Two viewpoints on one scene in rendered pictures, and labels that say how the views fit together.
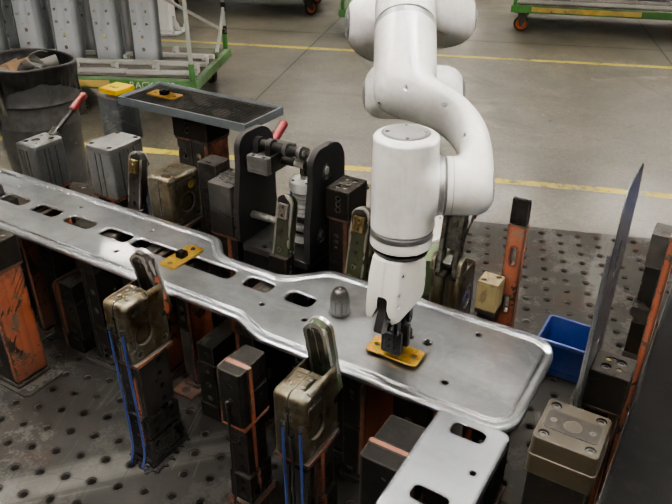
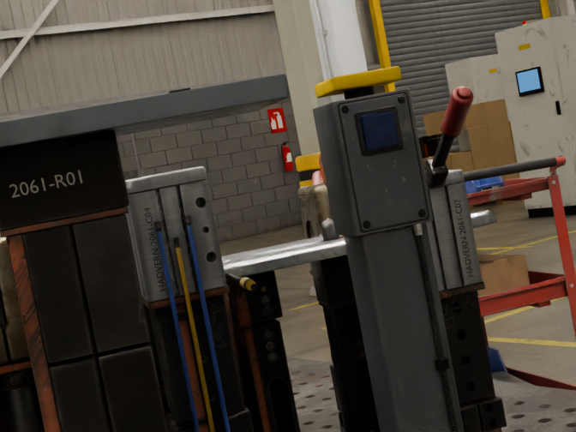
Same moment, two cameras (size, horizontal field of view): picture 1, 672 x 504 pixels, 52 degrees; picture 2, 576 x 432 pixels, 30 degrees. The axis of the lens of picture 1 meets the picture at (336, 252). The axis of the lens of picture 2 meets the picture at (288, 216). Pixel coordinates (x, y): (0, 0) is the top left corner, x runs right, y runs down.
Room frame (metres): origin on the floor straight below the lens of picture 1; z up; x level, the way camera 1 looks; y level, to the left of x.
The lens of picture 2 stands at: (2.24, -0.16, 1.10)
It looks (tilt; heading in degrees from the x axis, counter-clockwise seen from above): 3 degrees down; 136
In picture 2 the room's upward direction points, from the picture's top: 11 degrees counter-clockwise
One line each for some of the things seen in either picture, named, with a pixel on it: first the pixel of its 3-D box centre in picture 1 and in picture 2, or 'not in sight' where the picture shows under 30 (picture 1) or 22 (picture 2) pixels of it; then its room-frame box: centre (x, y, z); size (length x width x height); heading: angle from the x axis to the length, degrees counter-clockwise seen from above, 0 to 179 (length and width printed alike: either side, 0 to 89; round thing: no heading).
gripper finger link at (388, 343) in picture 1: (388, 338); not in sight; (0.79, -0.08, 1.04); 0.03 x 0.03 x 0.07; 59
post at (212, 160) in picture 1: (221, 242); not in sight; (1.33, 0.25, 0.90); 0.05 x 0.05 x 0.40; 59
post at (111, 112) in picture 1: (131, 177); (406, 351); (1.64, 0.53, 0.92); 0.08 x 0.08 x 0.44; 59
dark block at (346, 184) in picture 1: (345, 278); not in sight; (1.16, -0.02, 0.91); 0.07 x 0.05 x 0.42; 149
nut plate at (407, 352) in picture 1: (395, 348); not in sight; (0.81, -0.09, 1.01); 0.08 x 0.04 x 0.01; 59
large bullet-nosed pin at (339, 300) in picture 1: (339, 303); not in sight; (0.92, -0.01, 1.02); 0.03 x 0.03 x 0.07
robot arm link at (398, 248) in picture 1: (401, 234); not in sight; (0.81, -0.09, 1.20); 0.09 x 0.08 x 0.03; 149
